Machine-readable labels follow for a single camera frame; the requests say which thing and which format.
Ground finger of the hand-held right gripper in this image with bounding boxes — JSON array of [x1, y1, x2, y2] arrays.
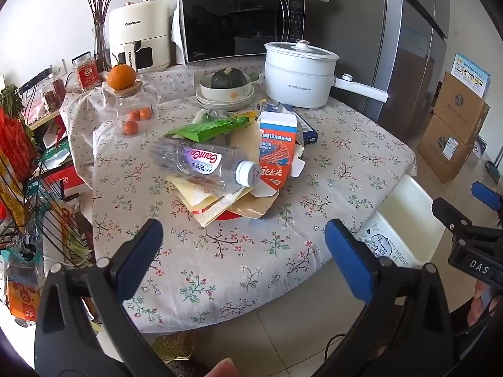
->
[[472, 181, 503, 210], [431, 197, 474, 237]]

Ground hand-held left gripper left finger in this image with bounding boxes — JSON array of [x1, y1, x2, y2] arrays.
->
[[35, 218, 174, 377]]

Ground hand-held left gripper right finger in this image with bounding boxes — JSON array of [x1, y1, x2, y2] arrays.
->
[[314, 219, 456, 377]]

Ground white plastic bin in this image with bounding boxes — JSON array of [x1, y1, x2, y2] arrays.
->
[[356, 175, 446, 270]]

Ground yellow paper envelope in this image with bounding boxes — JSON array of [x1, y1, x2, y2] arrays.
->
[[167, 173, 256, 228]]

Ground clear plastic bottle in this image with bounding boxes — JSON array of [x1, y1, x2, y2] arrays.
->
[[151, 138, 260, 194]]

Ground orange and white carton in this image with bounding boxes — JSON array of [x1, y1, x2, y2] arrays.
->
[[255, 111, 307, 197]]

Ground green snack bag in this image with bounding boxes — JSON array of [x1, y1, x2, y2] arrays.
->
[[163, 118, 256, 142]]

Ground person's right hand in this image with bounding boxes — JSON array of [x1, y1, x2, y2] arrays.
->
[[467, 281, 502, 327]]

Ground person's left hand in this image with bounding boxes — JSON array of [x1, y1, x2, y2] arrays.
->
[[200, 357, 240, 377]]

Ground cardboard box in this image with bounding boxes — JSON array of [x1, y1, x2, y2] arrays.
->
[[416, 114, 486, 184], [432, 71, 490, 146]]

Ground red box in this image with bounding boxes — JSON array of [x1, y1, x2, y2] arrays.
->
[[43, 165, 87, 201]]

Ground yellow patterned bag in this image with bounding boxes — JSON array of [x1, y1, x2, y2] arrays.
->
[[151, 332, 197, 362]]

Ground orange plastic bag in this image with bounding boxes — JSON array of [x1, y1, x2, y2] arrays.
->
[[6, 279, 44, 323]]

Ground blue box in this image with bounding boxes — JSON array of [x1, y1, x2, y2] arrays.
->
[[261, 102, 319, 145]]

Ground glass jar with wooden lid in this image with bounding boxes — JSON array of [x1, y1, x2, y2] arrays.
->
[[103, 81, 162, 133]]

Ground red hanging packets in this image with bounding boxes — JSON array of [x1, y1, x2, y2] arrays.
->
[[0, 86, 38, 221]]

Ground stack of white bowls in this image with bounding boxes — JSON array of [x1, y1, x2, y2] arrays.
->
[[195, 84, 256, 112]]

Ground yellow wrapper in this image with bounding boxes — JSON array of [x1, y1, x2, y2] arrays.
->
[[232, 111, 262, 126]]

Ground large orange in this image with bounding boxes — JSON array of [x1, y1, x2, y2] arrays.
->
[[107, 64, 137, 90]]

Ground white flower print bowl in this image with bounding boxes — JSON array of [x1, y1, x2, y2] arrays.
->
[[199, 74, 252, 101]]

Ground grey refrigerator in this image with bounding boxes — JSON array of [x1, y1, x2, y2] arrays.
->
[[328, 0, 450, 148]]

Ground red label glass jar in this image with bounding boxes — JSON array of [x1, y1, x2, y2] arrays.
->
[[72, 52, 102, 91]]

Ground white electric cooking pot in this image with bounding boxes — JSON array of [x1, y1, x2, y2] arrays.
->
[[264, 39, 390, 110]]

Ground dark green pumpkin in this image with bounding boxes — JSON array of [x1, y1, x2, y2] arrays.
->
[[210, 68, 246, 89]]

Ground glass vase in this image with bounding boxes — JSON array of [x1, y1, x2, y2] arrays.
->
[[92, 25, 112, 72]]

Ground cream air fryer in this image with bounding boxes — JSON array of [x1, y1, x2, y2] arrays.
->
[[108, 0, 171, 73]]

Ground black microwave oven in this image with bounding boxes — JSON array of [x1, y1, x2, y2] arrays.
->
[[172, 0, 307, 65]]

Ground black cable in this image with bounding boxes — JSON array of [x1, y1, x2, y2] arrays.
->
[[324, 332, 354, 366]]

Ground black wire rack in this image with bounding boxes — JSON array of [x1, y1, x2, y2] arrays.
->
[[0, 68, 99, 279]]

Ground blue wall notice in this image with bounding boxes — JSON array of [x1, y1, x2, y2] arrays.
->
[[450, 53, 492, 97]]

